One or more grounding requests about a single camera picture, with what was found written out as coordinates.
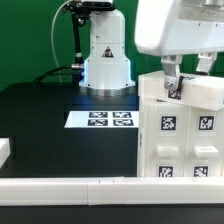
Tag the white barrier rail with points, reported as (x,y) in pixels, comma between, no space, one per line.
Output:
(111,191)
(4,150)

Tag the white door panel with handle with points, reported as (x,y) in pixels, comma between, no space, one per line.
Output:
(169,148)

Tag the white front barrier rail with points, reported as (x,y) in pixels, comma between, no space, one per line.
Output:
(111,191)

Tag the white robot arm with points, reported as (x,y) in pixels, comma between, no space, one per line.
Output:
(107,69)

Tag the white tag calibration sheet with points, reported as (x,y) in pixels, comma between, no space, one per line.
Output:
(102,119)

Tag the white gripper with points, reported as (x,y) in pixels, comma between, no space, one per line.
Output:
(170,28)

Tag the black camera stand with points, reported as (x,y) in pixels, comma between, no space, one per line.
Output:
(81,12)

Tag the white cabinet block with tags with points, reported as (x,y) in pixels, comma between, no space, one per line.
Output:
(205,92)

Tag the white left barrier rail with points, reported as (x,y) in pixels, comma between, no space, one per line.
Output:
(4,150)

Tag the white cabinet body box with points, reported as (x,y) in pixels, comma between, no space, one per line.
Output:
(147,117)

